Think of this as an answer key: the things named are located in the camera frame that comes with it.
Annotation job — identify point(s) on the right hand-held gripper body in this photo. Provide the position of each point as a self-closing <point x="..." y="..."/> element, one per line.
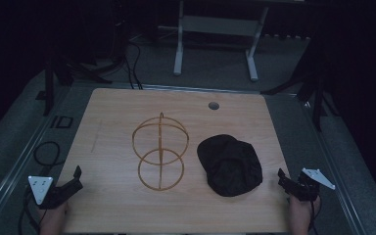
<point x="306" y="189"/>

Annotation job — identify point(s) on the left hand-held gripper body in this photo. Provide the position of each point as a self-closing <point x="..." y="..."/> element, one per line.
<point x="41" y="189"/>

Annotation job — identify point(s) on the black cap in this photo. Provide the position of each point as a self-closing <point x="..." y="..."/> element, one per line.
<point x="230" y="164"/>

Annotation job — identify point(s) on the person's right hand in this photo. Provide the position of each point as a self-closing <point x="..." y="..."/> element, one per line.
<point x="300" y="215"/>

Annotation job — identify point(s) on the person's left hand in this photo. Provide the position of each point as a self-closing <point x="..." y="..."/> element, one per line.
<point x="54" y="220"/>

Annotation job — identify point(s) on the black tripod stand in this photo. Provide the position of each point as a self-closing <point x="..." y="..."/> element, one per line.
<point x="316" y="94"/>
<point x="49" y="88"/>

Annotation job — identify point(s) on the grey round table grommet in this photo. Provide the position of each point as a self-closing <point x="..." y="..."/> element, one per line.
<point x="213" y="105"/>

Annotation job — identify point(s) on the grey metal floor rail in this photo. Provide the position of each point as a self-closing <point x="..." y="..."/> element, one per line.
<point x="336" y="176"/>
<point x="16" y="166"/>

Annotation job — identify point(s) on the black rectangular floor bracket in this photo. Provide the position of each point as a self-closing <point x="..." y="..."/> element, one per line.
<point x="62" y="122"/>

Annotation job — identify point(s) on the white metal desk frame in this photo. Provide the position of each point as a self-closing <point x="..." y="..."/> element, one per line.
<point x="220" y="25"/>

